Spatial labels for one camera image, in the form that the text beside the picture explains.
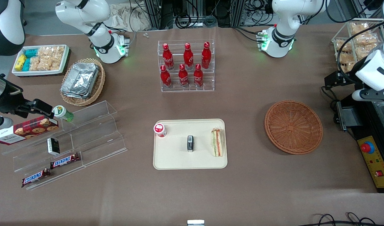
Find small black and white box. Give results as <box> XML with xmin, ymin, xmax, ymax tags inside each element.
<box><xmin>47</xmin><ymin>137</ymin><xmax>60</xmax><ymax>155</ymax></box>

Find small red-capped yogurt bottle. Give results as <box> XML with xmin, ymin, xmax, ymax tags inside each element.
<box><xmin>153</xmin><ymin>123</ymin><xmax>167</xmax><ymax>137</ymax></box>

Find triangular sandwich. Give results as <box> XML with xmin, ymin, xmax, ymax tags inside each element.
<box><xmin>210</xmin><ymin>127</ymin><xmax>224</xmax><ymax>157</ymax></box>

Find aluminium frame post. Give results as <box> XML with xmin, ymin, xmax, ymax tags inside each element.
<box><xmin>144</xmin><ymin>0</ymin><xmax>163</xmax><ymax>30</ymax></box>
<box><xmin>233</xmin><ymin>0</ymin><xmax>246</xmax><ymax>27</ymax></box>

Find oval light wicker basket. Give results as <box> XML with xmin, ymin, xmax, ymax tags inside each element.
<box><xmin>60</xmin><ymin>58</ymin><xmax>106</xmax><ymax>106</ymax></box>

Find round brown wicker basket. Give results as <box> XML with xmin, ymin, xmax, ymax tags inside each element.
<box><xmin>264</xmin><ymin>100</ymin><xmax>323</xmax><ymax>155</ymax></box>

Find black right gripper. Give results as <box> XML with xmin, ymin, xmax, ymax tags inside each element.
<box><xmin>0</xmin><ymin>82</ymin><xmax>54</xmax><ymax>119</ymax></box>

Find crumpled beige cloth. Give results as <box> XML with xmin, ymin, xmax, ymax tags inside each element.
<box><xmin>110</xmin><ymin>3</ymin><xmax>153</xmax><ymax>32</ymax></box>

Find beige plastic tray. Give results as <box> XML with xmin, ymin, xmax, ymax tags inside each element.
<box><xmin>153</xmin><ymin>119</ymin><xmax>228</xmax><ymax>170</ymax></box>

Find red tartan cookie box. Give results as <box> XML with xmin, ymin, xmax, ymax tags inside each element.
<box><xmin>0</xmin><ymin>116</ymin><xmax>59</xmax><ymax>145</ymax></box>

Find grey metal box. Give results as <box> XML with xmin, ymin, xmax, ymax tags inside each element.
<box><xmin>336</xmin><ymin>101</ymin><xmax>365</xmax><ymax>132</ymax></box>

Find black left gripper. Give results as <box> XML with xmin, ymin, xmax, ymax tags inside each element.
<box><xmin>324</xmin><ymin>71</ymin><xmax>357</xmax><ymax>87</ymax></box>

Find clear bag of rice crackers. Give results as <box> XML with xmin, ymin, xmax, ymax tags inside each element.
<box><xmin>37</xmin><ymin>46</ymin><xmax>53</xmax><ymax>58</ymax></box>
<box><xmin>29</xmin><ymin>56</ymin><xmax>42</xmax><ymax>71</ymax></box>
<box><xmin>41</xmin><ymin>57</ymin><xmax>62</xmax><ymax>71</ymax></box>
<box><xmin>52</xmin><ymin>46</ymin><xmax>65</xmax><ymax>61</ymax></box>

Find yellow control box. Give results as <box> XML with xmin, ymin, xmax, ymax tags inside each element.
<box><xmin>357</xmin><ymin>136</ymin><xmax>384</xmax><ymax>193</ymax></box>

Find stacked aluminium foil containers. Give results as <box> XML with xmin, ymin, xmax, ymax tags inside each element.
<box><xmin>61</xmin><ymin>62</ymin><xmax>100</xmax><ymax>99</ymax></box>

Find red cola bottle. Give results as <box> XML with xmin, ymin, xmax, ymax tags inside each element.
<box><xmin>193</xmin><ymin>64</ymin><xmax>204</xmax><ymax>88</ymax></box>
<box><xmin>178</xmin><ymin>64</ymin><xmax>189</xmax><ymax>88</ymax></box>
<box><xmin>162</xmin><ymin>43</ymin><xmax>175</xmax><ymax>70</ymax></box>
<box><xmin>160</xmin><ymin>65</ymin><xmax>172</xmax><ymax>89</ymax></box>
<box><xmin>183</xmin><ymin>43</ymin><xmax>194</xmax><ymax>70</ymax></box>
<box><xmin>201</xmin><ymin>42</ymin><xmax>212</xmax><ymax>69</ymax></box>

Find brown Snickers bar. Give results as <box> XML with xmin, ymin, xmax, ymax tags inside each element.
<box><xmin>50</xmin><ymin>153</ymin><xmax>80</xmax><ymax>170</ymax></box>
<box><xmin>21</xmin><ymin>169</ymin><xmax>51</xmax><ymax>188</ymax></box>

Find white rectangular snack tray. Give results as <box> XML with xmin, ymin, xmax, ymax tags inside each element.
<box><xmin>12</xmin><ymin>45</ymin><xmax>70</xmax><ymax>77</ymax></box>

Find yellow snack pack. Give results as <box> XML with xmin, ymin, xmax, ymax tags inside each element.
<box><xmin>15</xmin><ymin>55</ymin><xmax>28</xmax><ymax>71</ymax></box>

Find green bottle with white cap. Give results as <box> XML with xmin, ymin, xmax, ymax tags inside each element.
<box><xmin>52</xmin><ymin>105</ymin><xmax>74</xmax><ymax>122</ymax></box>

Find white wire rack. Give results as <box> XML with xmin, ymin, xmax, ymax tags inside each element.
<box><xmin>332</xmin><ymin>18</ymin><xmax>384</xmax><ymax>75</ymax></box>

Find coiled black cable bundle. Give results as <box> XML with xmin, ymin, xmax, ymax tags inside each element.
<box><xmin>175</xmin><ymin>12</ymin><xmax>193</xmax><ymax>29</ymax></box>

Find red emergency stop button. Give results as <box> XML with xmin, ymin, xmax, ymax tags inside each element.
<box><xmin>360</xmin><ymin>142</ymin><xmax>375</xmax><ymax>154</ymax></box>

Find black floor cable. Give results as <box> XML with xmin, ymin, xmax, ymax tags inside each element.
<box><xmin>305</xmin><ymin>212</ymin><xmax>384</xmax><ymax>226</ymax></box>

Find clear bag of fried snacks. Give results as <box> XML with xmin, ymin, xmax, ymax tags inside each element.
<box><xmin>350</xmin><ymin>21</ymin><xmax>380</xmax><ymax>46</ymax></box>
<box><xmin>335</xmin><ymin>41</ymin><xmax>359</xmax><ymax>73</ymax></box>

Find clear acrylic stepped shelf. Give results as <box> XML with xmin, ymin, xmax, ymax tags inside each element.
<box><xmin>2</xmin><ymin>100</ymin><xmax>128</xmax><ymax>191</ymax></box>

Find clear acrylic bottle rack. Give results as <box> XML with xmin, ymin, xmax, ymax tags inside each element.
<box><xmin>157</xmin><ymin>40</ymin><xmax>215</xmax><ymax>93</ymax></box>

